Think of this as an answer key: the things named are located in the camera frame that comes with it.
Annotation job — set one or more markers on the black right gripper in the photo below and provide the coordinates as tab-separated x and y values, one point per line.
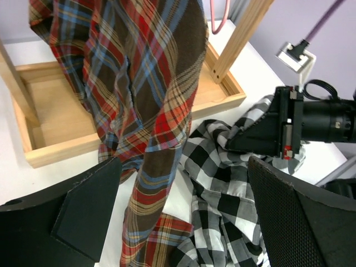
285	106

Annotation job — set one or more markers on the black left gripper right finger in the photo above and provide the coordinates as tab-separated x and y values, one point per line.
301	224

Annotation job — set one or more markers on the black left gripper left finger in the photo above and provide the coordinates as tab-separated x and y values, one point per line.
62	225

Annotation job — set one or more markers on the black white checkered shirt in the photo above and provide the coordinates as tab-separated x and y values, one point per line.
226	231

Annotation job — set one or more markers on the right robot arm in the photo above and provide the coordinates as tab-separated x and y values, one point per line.
328	120

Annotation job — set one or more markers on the brown red plaid shirt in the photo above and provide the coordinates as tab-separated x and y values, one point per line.
134	66

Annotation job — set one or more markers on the wooden clothes rack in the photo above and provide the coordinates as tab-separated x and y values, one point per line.
55	127

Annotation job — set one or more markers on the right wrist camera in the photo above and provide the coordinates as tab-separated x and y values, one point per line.
298	59

